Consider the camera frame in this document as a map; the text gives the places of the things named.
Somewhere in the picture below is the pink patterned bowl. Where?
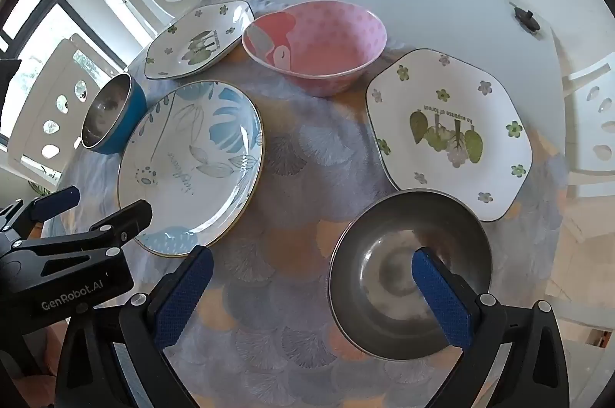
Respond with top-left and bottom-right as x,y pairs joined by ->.
241,1 -> 388,98

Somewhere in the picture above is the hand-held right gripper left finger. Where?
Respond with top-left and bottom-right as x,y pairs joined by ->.
55,245 -> 214,408

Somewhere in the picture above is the white hexagonal floral plate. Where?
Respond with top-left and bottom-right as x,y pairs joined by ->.
144,0 -> 254,80
365,48 -> 534,223

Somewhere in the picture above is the fan-patterned tablecloth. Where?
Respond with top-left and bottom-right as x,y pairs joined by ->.
41,0 -> 568,408

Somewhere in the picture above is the small black object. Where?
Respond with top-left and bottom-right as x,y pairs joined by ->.
514,5 -> 540,35

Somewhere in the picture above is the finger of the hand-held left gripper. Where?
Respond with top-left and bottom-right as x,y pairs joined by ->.
0,186 -> 81,245
14,200 -> 153,257

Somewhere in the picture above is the round blue leaf plate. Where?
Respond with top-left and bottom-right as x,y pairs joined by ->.
116,80 -> 265,258

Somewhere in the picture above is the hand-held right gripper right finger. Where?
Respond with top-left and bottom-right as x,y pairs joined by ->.
411,246 -> 570,408

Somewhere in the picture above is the dark-framed window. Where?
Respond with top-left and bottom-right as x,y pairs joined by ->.
0,0 -> 63,149

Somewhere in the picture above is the blue stainless steel bowl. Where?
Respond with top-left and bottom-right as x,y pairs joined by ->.
328,190 -> 494,361
80,72 -> 147,155

